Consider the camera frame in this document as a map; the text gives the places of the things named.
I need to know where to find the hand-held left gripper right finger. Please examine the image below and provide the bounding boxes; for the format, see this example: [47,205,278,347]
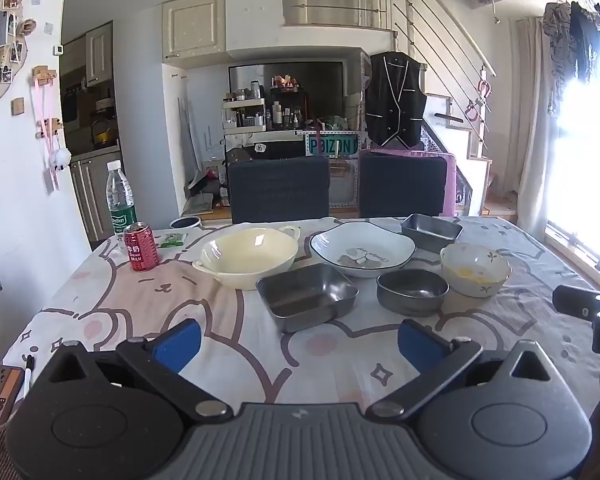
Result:
[367,319,570,422]

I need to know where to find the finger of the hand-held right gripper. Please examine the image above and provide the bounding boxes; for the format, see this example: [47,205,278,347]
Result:
[552,285,600,320]

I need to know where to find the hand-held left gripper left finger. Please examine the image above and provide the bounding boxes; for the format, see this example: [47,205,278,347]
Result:
[32,318,233,423]

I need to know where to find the floral yellow-rimmed bowl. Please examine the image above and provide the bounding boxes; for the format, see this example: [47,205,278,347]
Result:
[440,243,512,298]

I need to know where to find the cream two-handled bowl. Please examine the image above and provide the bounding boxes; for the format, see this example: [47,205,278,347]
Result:
[192,226,301,291]

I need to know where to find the white dark-rimmed plate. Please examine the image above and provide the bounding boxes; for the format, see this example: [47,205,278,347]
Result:
[310,221,417,278]

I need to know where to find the large square steel tray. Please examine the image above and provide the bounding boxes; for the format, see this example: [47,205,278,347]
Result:
[256,262,359,334]

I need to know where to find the bear print tablecloth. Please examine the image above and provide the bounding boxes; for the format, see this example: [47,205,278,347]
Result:
[2,216,600,406]

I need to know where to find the oval steel bowl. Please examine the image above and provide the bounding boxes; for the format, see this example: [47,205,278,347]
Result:
[376,268,450,317]

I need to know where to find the red drink can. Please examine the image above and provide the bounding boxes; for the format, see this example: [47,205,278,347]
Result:
[124,221,160,272]

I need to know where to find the green packet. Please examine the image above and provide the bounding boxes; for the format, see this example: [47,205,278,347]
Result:
[152,230,188,248]

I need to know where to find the small rectangular steel tray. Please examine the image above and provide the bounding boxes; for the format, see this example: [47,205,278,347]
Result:
[401,213,464,254]

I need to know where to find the black white pen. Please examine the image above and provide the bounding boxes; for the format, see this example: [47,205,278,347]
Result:
[22,355,36,401]

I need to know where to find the dark grey chair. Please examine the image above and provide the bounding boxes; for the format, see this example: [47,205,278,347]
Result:
[358,151,453,218]
[228,156,331,224]

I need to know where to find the clear green-label water bottle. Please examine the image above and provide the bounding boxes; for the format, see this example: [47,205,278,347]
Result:
[106,160,137,236]

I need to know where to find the pink cloth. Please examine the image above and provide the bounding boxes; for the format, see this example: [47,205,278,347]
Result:
[442,152,459,217]

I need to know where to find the kitchen base cabinet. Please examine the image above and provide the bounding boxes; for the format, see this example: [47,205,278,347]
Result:
[70,152,123,242]

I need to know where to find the beige curtain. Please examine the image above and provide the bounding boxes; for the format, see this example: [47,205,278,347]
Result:
[515,17,561,221]

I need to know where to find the white perforated cart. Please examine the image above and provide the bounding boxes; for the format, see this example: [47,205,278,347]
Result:
[327,155,361,209]

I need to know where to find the phone with patterned case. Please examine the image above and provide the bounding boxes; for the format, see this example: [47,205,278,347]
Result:
[0,365,26,431]

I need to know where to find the teal sign plate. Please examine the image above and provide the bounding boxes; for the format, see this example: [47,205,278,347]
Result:
[305,132,358,157]

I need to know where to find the pink ribbon plush toy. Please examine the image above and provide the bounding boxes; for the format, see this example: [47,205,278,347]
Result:
[32,82,73,192]

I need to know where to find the white staircase with railing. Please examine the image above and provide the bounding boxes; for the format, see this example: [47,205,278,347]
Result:
[390,0,496,221]

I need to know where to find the white organizer rack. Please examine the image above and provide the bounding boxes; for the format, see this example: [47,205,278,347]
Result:
[221,97,267,133]

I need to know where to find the black white-trimmed vest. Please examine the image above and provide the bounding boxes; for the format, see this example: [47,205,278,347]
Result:
[364,51,427,147]

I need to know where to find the dark cosmetics shelf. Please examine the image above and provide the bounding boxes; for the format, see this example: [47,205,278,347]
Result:
[269,75,307,128]

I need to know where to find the hanging dark clothes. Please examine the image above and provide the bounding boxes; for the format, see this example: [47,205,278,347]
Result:
[542,0,600,116]

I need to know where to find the wooden wall hook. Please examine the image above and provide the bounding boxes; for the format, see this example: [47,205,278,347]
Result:
[30,65,58,86]

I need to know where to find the kitchen wall cabinet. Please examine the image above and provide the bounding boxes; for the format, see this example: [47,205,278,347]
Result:
[85,22,115,86]

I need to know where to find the cream wall cabinet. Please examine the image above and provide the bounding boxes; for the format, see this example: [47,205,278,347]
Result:
[162,0,228,61]

